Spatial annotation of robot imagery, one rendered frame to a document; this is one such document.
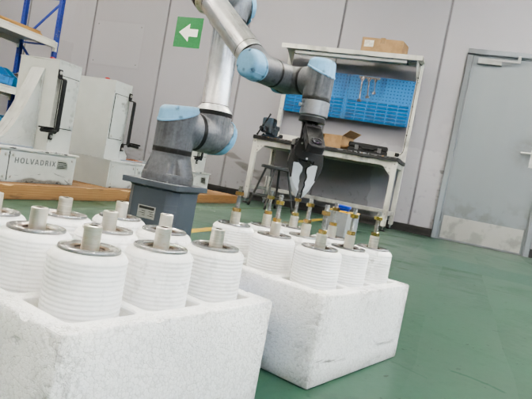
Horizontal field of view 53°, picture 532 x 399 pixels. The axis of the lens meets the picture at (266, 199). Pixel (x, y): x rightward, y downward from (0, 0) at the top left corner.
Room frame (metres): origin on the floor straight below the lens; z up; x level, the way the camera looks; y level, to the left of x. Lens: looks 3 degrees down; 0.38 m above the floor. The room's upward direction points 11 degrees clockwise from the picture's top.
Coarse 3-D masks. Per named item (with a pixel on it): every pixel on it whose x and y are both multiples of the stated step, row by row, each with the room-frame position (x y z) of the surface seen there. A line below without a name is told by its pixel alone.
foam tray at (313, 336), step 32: (256, 288) 1.06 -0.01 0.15; (288, 288) 1.01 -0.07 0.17; (352, 288) 1.08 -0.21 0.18; (384, 288) 1.16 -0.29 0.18; (288, 320) 1.00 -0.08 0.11; (320, 320) 0.96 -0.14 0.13; (352, 320) 1.06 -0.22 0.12; (384, 320) 1.18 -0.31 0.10; (288, 352) 0.99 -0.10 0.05; (320, 352) 0.98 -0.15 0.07; (352, 352) 1.09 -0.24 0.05; (384, 352) 1.21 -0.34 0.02; (320, 384) 1.00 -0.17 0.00
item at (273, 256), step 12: (252, 240) 1.13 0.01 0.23; (264, 240) 1.10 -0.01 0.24; (276, 240) 1.10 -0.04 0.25; (288, 240) 1.11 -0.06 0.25; (252, 252) 1.12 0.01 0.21; (264, 252) 1.10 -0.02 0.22; (276, 252) 1.09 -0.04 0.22; (288, 252) 1.11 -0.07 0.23; (252, 264) 1.11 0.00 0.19; (264, 264) 1.10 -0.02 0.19; (276, 264) 1.10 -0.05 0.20; (288, 264) 1.12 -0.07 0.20
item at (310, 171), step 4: (308, 168) 1.39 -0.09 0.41; (312, 168) 1.39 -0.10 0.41; (316, 168) 1.39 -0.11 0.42; (308, 172) 1.39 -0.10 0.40; (312, 172) 1.39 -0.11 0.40; (308, 176) 1.39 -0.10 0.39; (312, 176) 1.39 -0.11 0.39; (304, 180) 1.40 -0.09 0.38; (308, 180) 1.39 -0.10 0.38; (312, 180) 1.39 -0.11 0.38; (304, 184) 1.39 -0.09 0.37; (308, 184) 1.39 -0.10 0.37; (312, 184) 1.40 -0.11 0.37; (304, 188) 1.39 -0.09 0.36; (308, 188) 1.39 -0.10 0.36; (304, 192) 1.39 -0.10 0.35; (300, 196) 1.40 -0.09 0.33
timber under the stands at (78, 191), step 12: (12, 192) 2.72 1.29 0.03; (24, 192) 2.79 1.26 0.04; (36, 192) 2.88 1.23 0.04; (48, 192) 2.96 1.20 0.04; (60, 192) 3.05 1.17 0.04; (72, 192) 3.14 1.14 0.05; (84, 192) 3.24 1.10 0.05; (96, 192) 3.35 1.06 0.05; (108, 192) 3.47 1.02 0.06; (120, 192) 3.59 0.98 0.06; (216, 192) 5.36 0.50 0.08
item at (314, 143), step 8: (304, 128) 1.38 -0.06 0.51; (312, 128) 1.37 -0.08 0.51; (320, 128) 1.38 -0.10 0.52; (304, 136) 1.36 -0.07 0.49; (312, 136) 1.33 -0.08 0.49; (320, 136) 1.35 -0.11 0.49; (312, 144) 1.30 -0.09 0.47; (320, 144) 1.31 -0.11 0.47; (312, 152) 1.31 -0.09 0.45; (320, 152) 1.31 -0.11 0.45
